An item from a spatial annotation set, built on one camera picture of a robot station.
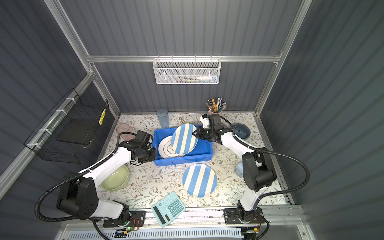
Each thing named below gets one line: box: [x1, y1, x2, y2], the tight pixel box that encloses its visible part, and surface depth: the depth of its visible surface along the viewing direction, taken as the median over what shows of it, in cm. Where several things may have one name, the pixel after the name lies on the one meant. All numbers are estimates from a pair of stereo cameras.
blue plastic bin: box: [152, 127, 213, 167], surface depth 95 cm
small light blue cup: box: [235, 161, 243, 178], surface depth 85 cm
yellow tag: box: [98, 108, 107, 126], surface depth 84 cm
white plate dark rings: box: [158, 135, 184, 159], surface depth 98 cm
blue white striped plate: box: [171, 123, 199, 155], surface depth 92 cm
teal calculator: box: [151, 191, 186, 228], surface depth 77 cm
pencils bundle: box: [206, 97, 227, 113], surface depth 111 cm
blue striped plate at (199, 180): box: [182, 163, 218, 198], surface depth 88 cm
